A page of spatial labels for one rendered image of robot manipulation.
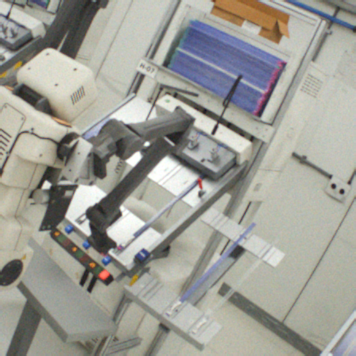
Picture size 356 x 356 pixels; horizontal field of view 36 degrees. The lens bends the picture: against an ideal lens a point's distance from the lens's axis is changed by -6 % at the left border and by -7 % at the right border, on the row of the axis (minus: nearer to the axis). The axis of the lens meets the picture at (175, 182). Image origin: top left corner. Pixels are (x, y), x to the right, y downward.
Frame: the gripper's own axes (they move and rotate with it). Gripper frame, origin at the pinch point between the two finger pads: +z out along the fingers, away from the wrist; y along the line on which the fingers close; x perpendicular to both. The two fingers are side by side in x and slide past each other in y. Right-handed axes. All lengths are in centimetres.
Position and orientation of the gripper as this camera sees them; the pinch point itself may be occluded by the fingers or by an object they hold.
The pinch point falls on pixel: (105, 254)
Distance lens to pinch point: 213.4
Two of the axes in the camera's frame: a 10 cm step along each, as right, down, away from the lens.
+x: -6.8, 5.8, -4.5
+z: 0.6, 6.5, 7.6
